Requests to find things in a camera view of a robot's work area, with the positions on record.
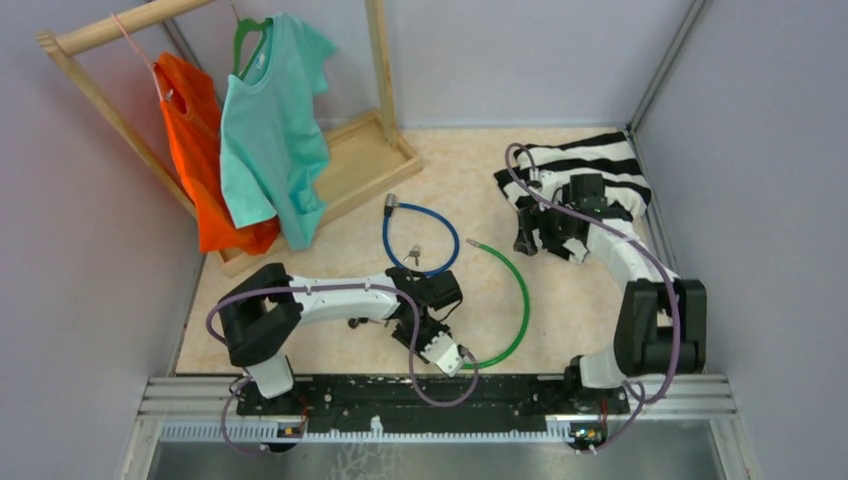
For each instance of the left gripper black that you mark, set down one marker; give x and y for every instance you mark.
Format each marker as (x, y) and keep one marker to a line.
(438, 326)

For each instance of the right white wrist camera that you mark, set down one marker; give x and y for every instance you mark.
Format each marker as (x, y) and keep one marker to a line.
(535, 187)

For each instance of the pink hanger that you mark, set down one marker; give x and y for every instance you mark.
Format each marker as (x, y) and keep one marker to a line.
(150, 65)

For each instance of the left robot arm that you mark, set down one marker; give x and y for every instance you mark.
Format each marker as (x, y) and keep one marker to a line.
(259, 315)

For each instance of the black keys bunch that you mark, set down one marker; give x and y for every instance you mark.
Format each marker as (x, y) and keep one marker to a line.
(355, 323)

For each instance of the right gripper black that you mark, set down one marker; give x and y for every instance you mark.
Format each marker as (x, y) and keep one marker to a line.
(530, 218)

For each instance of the blue cable lock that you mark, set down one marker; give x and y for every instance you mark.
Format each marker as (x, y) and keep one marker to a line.
(406, 224)

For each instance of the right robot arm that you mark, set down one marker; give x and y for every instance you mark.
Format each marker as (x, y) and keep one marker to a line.
(661, 325)

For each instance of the wooden clothes rack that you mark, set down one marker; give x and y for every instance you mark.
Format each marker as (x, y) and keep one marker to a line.
(367, 154)

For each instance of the orange garment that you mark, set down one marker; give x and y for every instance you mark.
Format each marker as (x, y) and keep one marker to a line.
(192, 119)

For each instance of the black white striped cloth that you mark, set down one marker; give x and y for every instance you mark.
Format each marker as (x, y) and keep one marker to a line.
(609, 156)

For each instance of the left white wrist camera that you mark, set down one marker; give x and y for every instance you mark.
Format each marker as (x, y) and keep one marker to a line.
(443, 352)

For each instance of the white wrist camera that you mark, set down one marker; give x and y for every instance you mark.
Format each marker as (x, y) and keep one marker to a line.
(443, 352)
(535, 187)

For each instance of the teal t-shirt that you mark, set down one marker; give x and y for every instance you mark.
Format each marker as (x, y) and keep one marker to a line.
(272, 148)

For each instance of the green cable lock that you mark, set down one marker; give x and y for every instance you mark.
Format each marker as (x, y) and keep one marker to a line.
(499, 312)

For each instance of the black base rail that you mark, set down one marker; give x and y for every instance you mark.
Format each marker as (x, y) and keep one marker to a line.
(433, 404)

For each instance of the silver blue lock keys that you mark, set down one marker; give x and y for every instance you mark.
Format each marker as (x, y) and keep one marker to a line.
(413, 255)

